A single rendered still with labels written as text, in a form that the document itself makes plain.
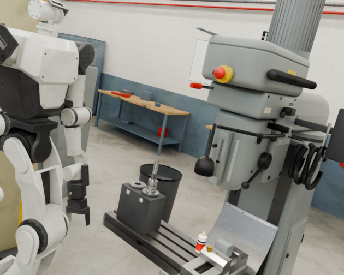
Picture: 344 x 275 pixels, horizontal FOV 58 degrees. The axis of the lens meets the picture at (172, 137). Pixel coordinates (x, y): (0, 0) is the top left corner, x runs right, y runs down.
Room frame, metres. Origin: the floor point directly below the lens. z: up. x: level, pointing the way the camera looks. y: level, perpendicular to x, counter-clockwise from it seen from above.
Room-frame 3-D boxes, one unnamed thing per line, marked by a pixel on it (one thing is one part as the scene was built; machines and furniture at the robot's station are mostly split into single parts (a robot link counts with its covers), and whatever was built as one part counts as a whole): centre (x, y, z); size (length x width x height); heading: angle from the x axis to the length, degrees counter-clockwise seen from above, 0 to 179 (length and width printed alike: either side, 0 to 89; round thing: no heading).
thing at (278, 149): (1.43, -0.39, 1.47); 0.24 x 0.19 x 0.26; 52
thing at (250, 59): (1.29, -0.28, 1.81); 0.47 x 0.26 x 0.16; 142
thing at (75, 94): (1.38, 0.46, 1.52); 0.13 x 0.12 x 0.22; 160
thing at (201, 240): (1.37, -0.24, 0.97); 0.04 x 0.04 x 0.11
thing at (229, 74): (1.10, -0.13, 1.76); 0.06 x 0.02 x 0.06; 52
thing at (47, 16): (1.16, 0.53, 1.84); 0.10 x 0.07 x 0.09; 161
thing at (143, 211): (1.52, 0.09, 1.02); 0.22 x 0.12 x 0.20; 51
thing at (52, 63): (1.19, 0.58, 1.63); 0.34 x 0.30 x 0.36; 161
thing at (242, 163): (1.28, -0.28, 1.47); 0.21 x 0.19 x 0.32; 52
